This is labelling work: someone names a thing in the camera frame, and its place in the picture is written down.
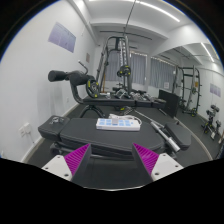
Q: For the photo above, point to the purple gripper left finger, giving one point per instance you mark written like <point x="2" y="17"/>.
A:
<point x="72" y="165"/>

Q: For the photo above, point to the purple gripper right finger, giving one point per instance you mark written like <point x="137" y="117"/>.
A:
<point x="156" y="165"/>

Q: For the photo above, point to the white charger plug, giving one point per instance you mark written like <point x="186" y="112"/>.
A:
<point x="114" y="118"/>

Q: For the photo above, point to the silver barbell bar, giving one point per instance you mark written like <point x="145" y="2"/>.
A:
<point x="158" y="127"/>

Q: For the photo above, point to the black weight bench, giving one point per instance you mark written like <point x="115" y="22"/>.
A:
<point x="77" y="132"/>

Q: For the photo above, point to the keys on bench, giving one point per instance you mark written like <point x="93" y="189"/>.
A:
<point x="56" y="120"/>

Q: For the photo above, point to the white power strip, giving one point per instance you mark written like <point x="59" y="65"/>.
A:
<point x="118" y="125"/>

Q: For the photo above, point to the black plyo box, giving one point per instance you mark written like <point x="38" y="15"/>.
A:
<point x="172" y="102"/>

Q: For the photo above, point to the black yellow weight plate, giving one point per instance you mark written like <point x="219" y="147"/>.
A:
<point x="92" y="88"/>

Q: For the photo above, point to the black preacher curl machine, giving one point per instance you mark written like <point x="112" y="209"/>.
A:
<point x="85" y="90"/>

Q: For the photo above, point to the grey window curtains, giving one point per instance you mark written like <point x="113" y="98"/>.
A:
<point x="136" y="69"/>

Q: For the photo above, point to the grey power rack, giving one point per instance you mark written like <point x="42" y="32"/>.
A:
<point x="119" y="44"/>

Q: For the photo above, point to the white wall socket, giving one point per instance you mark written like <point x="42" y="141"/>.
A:
<point x="25" y="129"/>

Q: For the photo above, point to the large wall mirror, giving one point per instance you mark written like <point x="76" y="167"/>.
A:
<point x="195" y="74"/>

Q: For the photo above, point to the purple wall poster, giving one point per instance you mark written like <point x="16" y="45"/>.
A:
<point x="62" y="37"/>

